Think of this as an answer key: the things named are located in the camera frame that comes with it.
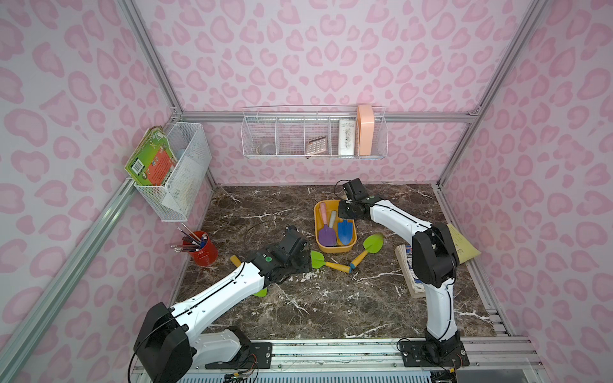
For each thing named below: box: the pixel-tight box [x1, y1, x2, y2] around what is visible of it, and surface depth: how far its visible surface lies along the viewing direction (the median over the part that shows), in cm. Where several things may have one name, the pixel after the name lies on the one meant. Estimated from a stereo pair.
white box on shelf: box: [337, 119, 356, 156], surface depth 95 cm
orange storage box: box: [313, 199, 357, 254], surface depth 98 cm
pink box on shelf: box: [357, 104, 376, 156], surface depth 84 cm
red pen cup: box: [182, 230, 219, 267], surface depth 91 cm
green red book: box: [124, 126, 178, 186], surface depth 73 cm
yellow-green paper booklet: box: [446, 223, 481, 265], surface depth 100 cm
